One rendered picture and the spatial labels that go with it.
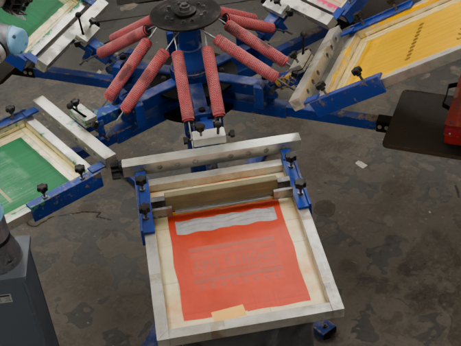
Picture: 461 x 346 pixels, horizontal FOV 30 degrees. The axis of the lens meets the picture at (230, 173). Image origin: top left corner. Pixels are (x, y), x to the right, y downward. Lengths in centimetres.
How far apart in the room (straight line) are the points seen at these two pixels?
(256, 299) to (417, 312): 141
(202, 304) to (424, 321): 149
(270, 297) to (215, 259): 26
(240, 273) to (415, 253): 161
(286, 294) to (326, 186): 195
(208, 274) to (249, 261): 14
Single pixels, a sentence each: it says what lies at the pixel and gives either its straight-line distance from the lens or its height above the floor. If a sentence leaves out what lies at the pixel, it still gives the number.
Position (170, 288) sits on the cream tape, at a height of 96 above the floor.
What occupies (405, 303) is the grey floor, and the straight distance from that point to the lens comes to 409.
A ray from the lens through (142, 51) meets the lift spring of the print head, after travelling 362.
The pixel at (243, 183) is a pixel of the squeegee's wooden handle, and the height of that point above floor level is 106.
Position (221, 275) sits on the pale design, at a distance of 287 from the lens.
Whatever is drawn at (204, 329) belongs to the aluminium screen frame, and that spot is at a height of 99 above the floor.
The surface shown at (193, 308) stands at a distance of 278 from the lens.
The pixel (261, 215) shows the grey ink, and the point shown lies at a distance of 307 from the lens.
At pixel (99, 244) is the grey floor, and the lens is 449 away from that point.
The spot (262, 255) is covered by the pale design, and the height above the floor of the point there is 96.
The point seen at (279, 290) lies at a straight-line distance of 281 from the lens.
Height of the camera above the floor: 299
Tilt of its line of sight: 39 degrees down
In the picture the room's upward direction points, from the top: 5 degrees counter-clockwise
